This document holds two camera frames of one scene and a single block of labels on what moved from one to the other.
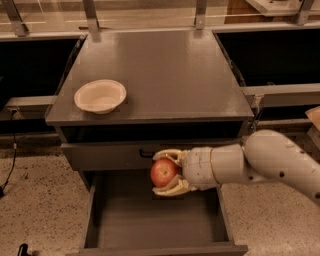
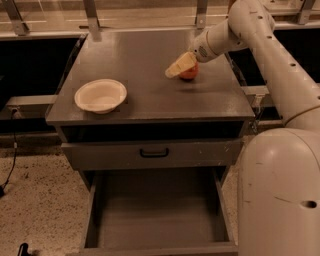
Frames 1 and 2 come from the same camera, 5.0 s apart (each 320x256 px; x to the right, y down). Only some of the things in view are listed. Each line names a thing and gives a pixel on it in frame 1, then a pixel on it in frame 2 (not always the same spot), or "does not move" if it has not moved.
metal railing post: (303, 14) does not move
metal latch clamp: (257, 101) does not move
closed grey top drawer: (125, 156) does not move
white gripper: (197, 168) -> (200, 51)
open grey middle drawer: (123, 216) does not move
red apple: (163, 171) -> (191, 72)
